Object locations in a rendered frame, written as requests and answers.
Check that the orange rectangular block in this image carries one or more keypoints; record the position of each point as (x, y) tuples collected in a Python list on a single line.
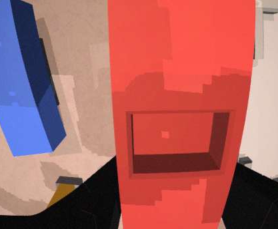
[(61, 192)]

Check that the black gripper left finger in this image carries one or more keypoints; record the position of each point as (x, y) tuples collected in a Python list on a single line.
[(95, 204)]

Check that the blue wide bar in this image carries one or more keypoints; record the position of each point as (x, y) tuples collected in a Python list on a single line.
[(29, 115)]

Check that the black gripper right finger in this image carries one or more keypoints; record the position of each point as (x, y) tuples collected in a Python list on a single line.
[(252, 201)]

